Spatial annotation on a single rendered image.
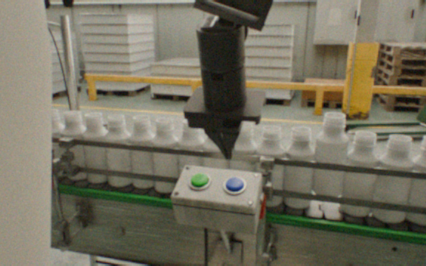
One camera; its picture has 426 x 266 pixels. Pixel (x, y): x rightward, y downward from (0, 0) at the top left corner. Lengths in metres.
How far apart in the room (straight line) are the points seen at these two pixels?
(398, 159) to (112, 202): 0.60
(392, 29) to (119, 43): 5.05
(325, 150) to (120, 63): 6.37
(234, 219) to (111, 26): 6.48
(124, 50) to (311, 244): 6.32
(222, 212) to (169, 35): 7.81
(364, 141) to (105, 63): 6.56
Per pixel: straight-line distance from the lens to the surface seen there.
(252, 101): 0.46
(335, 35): 7.38
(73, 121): 0.87
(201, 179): 0.58
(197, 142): 0.74
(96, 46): 7.13
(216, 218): 0.59
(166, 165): 0.77
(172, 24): 8.26
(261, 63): 6.06
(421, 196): 0.75
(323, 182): 0.71
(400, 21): 7.52
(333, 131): 0.68
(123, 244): 0.89
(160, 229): 0.82
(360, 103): 5.27
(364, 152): 0.71
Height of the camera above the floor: 1.37
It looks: 18 degrees down
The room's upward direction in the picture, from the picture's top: straight up
